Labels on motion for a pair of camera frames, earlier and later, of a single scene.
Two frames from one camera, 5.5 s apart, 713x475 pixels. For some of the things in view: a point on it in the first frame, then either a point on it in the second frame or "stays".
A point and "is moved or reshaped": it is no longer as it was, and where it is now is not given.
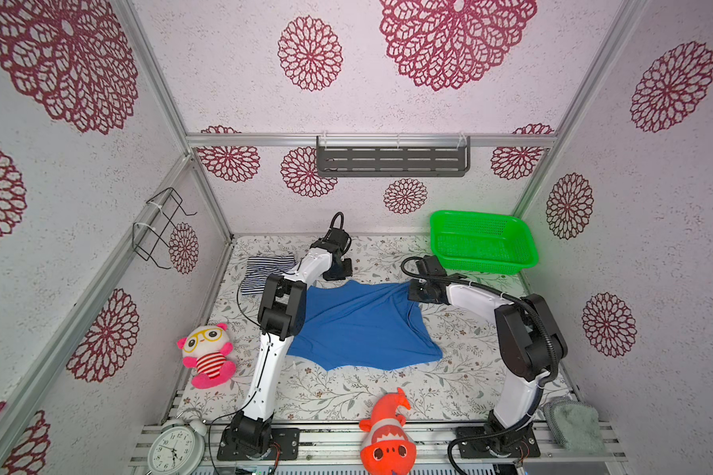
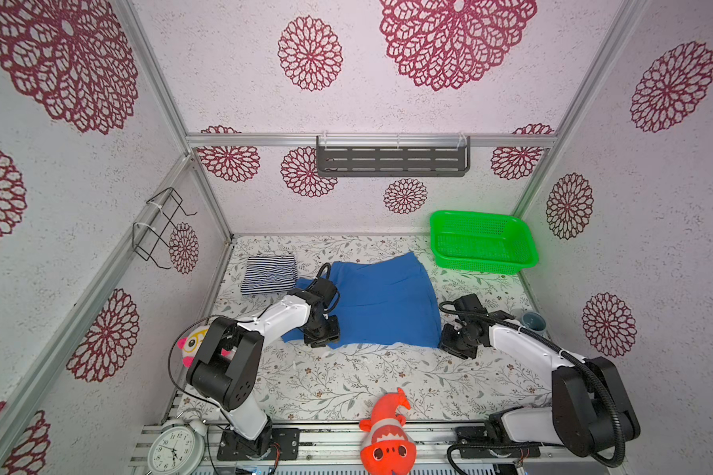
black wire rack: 152,238 stays
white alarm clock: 178,447 stays
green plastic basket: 482,242 stays
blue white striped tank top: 258,267 stays
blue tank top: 355,324 is moved or reshaped
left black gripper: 348,271 to 334,333
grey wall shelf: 393,155 stays
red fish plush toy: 387,448 stays
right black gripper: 412,290 to 445,343
